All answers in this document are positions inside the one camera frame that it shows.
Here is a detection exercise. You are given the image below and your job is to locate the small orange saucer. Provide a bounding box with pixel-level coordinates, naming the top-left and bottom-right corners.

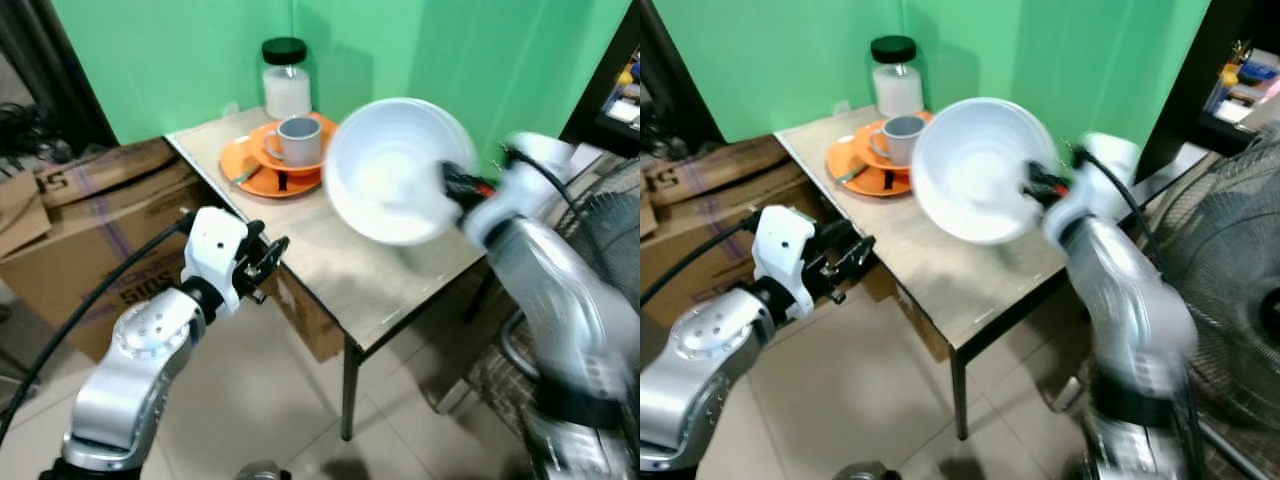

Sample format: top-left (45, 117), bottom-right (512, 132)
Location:
top-left (249, 122), bottom-right (327, 177)
top-left (856, 120), bottom-right (919, 175)

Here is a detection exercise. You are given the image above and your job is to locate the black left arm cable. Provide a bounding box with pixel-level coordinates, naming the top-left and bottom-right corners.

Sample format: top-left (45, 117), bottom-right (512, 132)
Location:
top-left (0, 213), bottom-right (198, 446)
top-left (640, 212), bottom-right (763, 308)

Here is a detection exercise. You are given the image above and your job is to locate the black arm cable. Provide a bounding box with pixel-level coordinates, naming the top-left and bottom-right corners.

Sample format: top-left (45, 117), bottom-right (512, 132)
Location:
top-left (500, 146), bottom-right (583, 223)
top-left (640, 212), bottom-right (763, 308)
top-left (0, 213), bottom-right (198, 446)
top-left (1073, 147), bottom-right (1153, 236)

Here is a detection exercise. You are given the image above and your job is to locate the large orange plate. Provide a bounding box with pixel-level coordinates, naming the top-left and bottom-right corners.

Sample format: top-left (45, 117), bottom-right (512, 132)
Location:
top-left (826, 110), bottom-right (937, 198)
top-left (218, 112), bottom-right (340, 199)

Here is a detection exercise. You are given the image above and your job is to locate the grey cup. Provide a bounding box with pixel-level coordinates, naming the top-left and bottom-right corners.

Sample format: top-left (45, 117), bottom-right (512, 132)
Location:
top-left (263, 116), bottom-right (323, 168)
top-left (872, 115), bottom-right (928, 167)

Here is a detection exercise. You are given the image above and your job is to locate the black shelf with items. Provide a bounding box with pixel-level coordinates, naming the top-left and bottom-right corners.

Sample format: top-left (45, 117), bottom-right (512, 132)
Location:
top-left (558, 0), bottom-right (641, 156)
top-left (1135, 0), bottom-right (1280, 183)

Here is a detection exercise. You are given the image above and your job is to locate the white bowl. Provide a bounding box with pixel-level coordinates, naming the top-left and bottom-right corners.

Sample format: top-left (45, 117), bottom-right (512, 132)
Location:
top-left (322, 97), bottom-right (480, 247)
top-left (910, 96), bottom-right (1062, 247)

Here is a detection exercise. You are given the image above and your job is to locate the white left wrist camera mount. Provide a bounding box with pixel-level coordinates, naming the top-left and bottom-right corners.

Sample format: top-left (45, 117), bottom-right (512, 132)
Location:
top-left (752, 204), bottom-right (817, 321)
top-left (182, 207), bottom-right (250, 318)

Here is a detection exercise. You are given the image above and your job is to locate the wooden table with black legs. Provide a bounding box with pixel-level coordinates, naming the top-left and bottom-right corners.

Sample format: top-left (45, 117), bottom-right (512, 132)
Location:
top-left (165, 105), bottom-right (604, 442)
top-left (775, 103), bottom-right (1151, 442)

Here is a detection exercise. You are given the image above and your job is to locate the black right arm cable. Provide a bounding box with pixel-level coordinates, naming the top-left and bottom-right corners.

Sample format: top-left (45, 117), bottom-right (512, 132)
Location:
top-left (1073, 147), bottom-right (1153, 236)
top-left (500, 146), bottom-right (583, 223)

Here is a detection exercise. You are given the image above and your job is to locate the small brown cardboard box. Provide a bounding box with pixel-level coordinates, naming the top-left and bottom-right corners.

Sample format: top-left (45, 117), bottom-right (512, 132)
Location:
top-left (865, 262), bottom-right (953, 363)
top-left (268, 268), bottom-right (347, 364)

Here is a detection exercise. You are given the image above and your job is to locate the glass jar with black lid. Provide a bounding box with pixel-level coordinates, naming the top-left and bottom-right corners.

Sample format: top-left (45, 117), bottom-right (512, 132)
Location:
top-left (261, 37), bottom-right (313, 122)
top-left (870, 35), bottom-right (924, 120)

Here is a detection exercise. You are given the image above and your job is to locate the large printed cardboard box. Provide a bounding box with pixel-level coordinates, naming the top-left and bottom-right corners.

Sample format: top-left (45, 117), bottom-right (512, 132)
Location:
top-left (0, 138), bottom-right (219, 363)
top-left (640, 134), bottom-right (801, 306)

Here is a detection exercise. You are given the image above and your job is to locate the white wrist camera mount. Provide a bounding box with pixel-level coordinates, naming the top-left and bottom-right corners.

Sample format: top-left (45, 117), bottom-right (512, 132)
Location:
top-left (488, 132), bottom-right (579, 236)
top-left (752, 204), bottom-right (817, 321)
top-left (182, 207), bottom-right (250, 318)
top-left (1045, 132), bottom-right (1143, 241)

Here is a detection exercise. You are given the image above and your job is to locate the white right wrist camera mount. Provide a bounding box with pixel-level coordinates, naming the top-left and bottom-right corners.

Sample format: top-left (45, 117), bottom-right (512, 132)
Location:
top-left (488, 132), bottom-right (579, 236)
top-left (1045, 132), bottom-right (1143, 241)

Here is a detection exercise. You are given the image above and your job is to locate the tangle of black cables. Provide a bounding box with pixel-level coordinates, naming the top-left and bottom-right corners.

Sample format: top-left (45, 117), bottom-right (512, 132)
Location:
top-left (0, 100), bottom-right (63, 173)

